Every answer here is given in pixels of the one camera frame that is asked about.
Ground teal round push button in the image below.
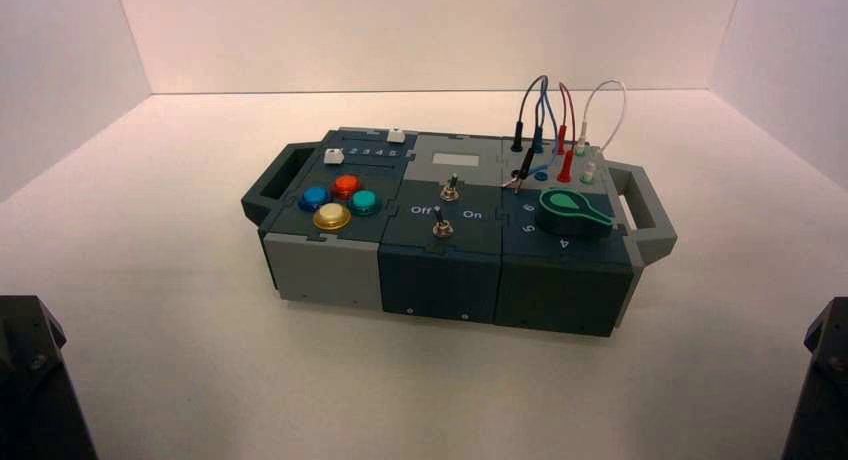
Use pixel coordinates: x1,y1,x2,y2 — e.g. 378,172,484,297
347,189,383,218

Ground grey and teal control box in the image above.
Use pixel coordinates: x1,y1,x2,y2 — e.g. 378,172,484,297
240,126,678,339

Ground blue round push button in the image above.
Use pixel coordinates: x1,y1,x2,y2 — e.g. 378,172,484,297
298,185,332,213

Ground black banana plug cable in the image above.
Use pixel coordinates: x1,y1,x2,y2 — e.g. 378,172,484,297
506,75,550,193

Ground green rotary knob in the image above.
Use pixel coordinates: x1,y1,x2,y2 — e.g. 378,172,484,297
534,188,615,239

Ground white banana plug cable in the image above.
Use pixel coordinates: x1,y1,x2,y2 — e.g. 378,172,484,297
573,79,629,180

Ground red banana plug cable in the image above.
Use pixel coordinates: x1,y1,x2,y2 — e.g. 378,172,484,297
555,82,579,184

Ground yellow round push button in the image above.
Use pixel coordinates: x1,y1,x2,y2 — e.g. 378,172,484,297
313,203,353,233

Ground red round push button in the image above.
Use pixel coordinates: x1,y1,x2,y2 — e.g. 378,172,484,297
329,174,363,203

